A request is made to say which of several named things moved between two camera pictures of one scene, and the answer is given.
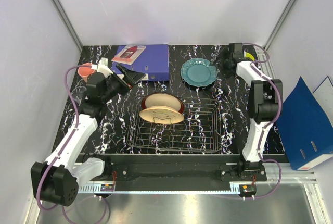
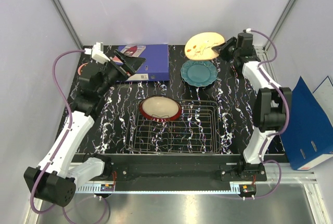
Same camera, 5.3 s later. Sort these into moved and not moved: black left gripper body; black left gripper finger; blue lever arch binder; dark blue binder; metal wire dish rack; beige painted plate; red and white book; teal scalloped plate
Moved: black left gripper finger; beige painted plate; black left gripper body
Not moved: blue lever arch binder; teal scalloped plate; red and white book; metal wire dish rack; dark blue binder
